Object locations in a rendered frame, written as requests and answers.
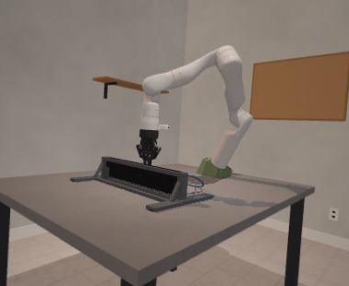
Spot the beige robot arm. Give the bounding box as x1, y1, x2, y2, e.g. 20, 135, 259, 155
140, 45, 253, 169

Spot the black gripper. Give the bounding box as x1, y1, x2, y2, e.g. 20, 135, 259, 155
136, 129, 161, 165

